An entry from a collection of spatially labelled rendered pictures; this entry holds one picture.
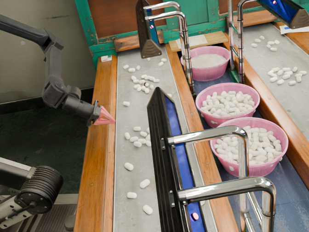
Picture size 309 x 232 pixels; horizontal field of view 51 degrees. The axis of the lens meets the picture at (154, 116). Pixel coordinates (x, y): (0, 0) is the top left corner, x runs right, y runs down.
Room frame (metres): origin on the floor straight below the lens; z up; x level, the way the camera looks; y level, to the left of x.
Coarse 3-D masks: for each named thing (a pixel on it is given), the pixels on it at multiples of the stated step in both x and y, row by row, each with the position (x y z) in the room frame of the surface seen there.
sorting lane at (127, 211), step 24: (120, 72) 1.68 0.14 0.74; (144, 72) 1.61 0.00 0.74; (168, 72) 1.56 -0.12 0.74; (120, 96) 1.41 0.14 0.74; (144, 96) 1.36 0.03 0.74; (120, 120) 1.20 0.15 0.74; (144, 120) 1.16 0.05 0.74; (120, 144) 1.03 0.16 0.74; (144, 144) 1.00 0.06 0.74; (192, 144) 0.94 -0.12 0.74; (120, 168) 0.89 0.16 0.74; (144, 168) 0.87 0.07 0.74; (192, 168) 0.82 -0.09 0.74; (120, 192) 0.78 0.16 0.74; (144, 192) 0.75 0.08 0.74; (120, 216) 0.68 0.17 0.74; (144, 216) 0.66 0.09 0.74
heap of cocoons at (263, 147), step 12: (252, 132) 0.94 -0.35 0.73; (264, 132) 0.93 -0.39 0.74; (228, 144) 0.92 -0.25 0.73; (252, 144) 0.87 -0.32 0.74; (264, 144) 0.86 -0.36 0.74; (276, 144) 0.85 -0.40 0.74; (228, 156) 0.84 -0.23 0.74; (252, 156) 0.83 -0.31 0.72; (264, 156) 0.80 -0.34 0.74; (276, 156) 0.80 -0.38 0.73
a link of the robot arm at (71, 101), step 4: (68, 96) 1.06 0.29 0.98; (72, 96) 1.08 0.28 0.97; (64, 100) 1.06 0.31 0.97; (68, 100) 1.05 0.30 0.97; (72, 100) 1.05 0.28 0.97; (76, 100) 1.06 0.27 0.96; (64, 104) 1.04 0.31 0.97; (68, 104) 1.04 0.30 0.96; (72, 104) 1.04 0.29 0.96; (76, 104) 1.05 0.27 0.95; (64, 108) 1.04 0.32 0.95; (68, 108) 1.04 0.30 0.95; (72, 108) 1.04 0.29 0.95; (76, 108) 1.04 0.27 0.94; (72, 112) 1.04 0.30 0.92
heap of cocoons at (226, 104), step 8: (208, 96) 1.24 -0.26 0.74; (216, 96) 1.23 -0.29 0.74; (224, 96) 1.21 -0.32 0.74; (232, 96) 1.20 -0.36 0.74; (240, 96) 1.20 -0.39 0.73; (248, 96) 1.17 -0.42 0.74; (208, 104) 1.19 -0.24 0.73; (216, 104) 1.16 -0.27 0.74; (224, 104) 1.15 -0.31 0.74; (232, 104) 1.14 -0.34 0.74; (240, 104) 1.12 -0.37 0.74; (248, 104) 1.14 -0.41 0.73; (208, 112) 1.11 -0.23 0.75; (216, 112) 1.11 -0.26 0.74; (224, 112) 1.09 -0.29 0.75; (232, 112) 1.11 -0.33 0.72; (240, 112) 1.07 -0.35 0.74
